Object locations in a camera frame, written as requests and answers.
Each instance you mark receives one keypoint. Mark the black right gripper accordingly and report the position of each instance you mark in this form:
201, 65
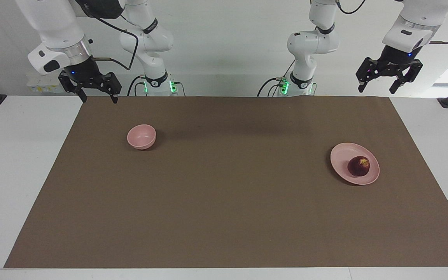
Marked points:
84, 74

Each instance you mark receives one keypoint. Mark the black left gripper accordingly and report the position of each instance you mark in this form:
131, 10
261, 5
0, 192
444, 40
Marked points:
395, 62

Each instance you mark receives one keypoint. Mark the dark red apple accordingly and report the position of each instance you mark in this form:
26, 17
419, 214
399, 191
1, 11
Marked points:
358, 166

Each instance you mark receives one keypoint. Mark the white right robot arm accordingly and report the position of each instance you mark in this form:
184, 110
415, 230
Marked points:
53, 27

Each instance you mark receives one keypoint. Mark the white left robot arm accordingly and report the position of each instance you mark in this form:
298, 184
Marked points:
309, 42

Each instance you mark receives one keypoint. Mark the small pink bowl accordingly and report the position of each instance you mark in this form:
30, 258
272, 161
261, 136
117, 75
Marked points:
141, 136

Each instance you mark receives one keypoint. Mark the pink plate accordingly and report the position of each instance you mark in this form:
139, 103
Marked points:
344, 159

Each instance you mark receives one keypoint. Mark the brown table mat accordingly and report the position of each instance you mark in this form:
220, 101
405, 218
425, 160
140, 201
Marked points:
224, 182

